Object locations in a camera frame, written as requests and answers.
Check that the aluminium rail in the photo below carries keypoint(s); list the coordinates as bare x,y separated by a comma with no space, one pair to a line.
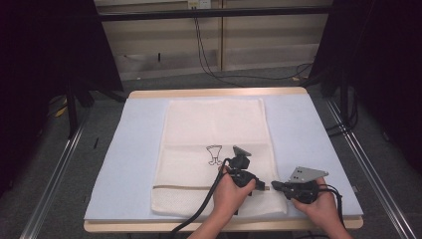
53,186
375,172

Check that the small black stick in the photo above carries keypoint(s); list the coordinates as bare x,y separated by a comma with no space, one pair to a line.
96,143

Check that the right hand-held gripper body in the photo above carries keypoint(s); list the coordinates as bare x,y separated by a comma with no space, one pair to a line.
303,191

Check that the person's right hand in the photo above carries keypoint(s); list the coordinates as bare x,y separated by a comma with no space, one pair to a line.
321,209

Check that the light blue foam mat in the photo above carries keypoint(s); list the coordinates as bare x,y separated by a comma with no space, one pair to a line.
126,159

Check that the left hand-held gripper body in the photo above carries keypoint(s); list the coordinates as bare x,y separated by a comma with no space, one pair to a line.
241,169

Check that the small yellow object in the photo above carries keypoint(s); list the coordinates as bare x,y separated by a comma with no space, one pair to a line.
61,112

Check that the white wall outlet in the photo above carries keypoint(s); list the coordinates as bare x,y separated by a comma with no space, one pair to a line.
199,4

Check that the black metal stand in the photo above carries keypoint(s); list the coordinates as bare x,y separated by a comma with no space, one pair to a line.
71,113

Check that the person's left hand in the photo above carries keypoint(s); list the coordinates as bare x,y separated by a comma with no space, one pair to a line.
230,197

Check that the black horizontal bar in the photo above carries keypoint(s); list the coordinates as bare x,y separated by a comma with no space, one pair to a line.
215,13

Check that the black curtain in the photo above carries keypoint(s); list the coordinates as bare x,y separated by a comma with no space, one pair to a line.
381,66
49,66

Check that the cream white towel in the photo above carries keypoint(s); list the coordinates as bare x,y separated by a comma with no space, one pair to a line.
212,126

